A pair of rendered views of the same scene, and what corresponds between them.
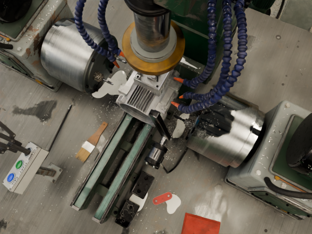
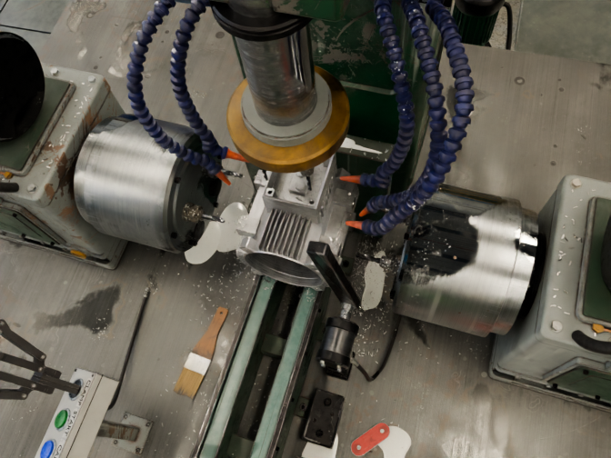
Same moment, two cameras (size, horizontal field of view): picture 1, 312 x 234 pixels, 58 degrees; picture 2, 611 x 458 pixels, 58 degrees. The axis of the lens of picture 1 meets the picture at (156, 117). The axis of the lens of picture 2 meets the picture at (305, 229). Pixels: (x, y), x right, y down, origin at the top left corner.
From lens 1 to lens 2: 0.10 m
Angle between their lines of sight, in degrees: 9
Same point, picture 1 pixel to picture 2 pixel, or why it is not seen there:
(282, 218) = not seen: outside the picture
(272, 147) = (570, 269)
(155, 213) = not seen: outside the picture
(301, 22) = not seen: hidden behind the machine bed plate
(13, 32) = (16, 159)
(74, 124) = (160, 325)
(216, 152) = (458, 306)
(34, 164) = (93, 413)
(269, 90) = (531, 180)
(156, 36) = (291, 87)
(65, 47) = (120, 165)
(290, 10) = (526, 44)
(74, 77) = (146, 221)
